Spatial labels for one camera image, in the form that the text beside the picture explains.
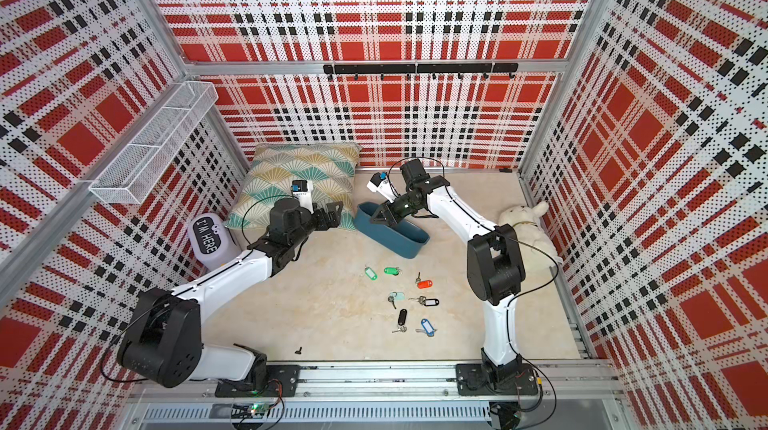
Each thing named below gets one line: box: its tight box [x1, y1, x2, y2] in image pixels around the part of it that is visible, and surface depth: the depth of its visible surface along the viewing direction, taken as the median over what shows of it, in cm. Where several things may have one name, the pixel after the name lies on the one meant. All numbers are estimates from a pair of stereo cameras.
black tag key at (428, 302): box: [408, 296, 440, 307], surface depth 89 cm
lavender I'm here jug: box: [188, 212, 241, 271], surface depth 91 cm
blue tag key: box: [415, 318, 437, 337], surface depth 84 cm
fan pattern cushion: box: [225, 143, 362, 233], surface depth 100 cm
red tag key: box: [415, 272, 433, 289], surface depth 93 cm
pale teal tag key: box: [388, 291, 405, 310], surface depth 90 cm
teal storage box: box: [353, 202, 430, 259], surface depth 88 cm
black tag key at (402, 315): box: [392, 308, 407, 333], surface depth 86 cm
